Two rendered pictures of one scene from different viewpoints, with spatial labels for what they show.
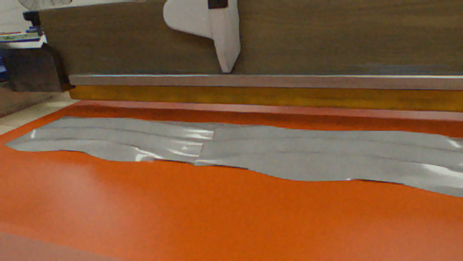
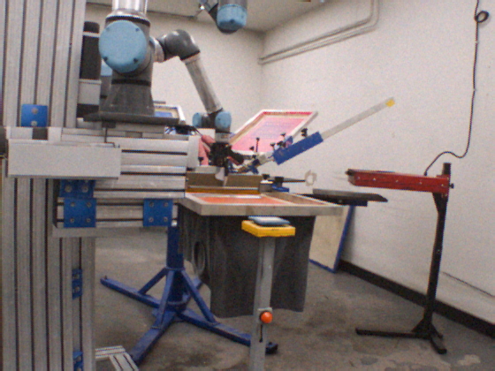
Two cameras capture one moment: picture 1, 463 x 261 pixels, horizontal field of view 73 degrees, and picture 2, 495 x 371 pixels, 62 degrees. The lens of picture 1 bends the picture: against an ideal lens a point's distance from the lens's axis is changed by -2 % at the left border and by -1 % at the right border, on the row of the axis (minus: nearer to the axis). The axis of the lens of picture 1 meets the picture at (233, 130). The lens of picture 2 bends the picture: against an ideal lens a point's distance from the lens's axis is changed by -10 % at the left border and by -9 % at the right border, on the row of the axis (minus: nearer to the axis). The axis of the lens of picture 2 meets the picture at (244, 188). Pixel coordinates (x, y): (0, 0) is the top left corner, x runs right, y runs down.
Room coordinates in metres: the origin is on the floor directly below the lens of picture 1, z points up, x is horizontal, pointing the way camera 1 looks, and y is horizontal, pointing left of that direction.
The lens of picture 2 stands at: (-1.37, 1.39, 1.19)
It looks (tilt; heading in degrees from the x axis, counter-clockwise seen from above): 5 degrees down; 317
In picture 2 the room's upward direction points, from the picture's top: 4 degrees clockwise
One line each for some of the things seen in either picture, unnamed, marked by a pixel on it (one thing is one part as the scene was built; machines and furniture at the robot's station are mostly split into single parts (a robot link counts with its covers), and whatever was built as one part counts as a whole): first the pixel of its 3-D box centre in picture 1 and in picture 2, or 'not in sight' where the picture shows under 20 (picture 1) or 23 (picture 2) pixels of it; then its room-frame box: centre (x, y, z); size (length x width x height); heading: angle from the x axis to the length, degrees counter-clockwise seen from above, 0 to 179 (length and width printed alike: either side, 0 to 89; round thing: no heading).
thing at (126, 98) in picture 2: not in sight; (130, 98); (-0.24, 0.80, 1.31); 0.15 x 0.15 x 0.10
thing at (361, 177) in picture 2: not in sight; (396, 180); (-0.01, -1.21, 1.06); 0.61 x 0.46 x 0.12; 40
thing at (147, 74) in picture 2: not in sight; (133, 57); (-0.24, 0.80, 1.42); 0.13 x 0.12 x 0.14; 143
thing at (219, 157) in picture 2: not in sight; (219, 155); (0.29, 0.01, 1.15); 0.09 x 0.08 x 0.12; 70
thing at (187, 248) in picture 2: not in sight; (199, 240); (0.10, 0.25, 0.79); 0.46 x 0.09 x 0.33; 160
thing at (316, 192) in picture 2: not in sight; (279, 194); (0.56, -0.73, 0.91); 1.34 x 0.40 x 0.08; 40
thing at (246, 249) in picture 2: not in sight; (261, 266); (-0.19, 0.16, 0.74); 0.45 x 0.03 x 0.43; 70
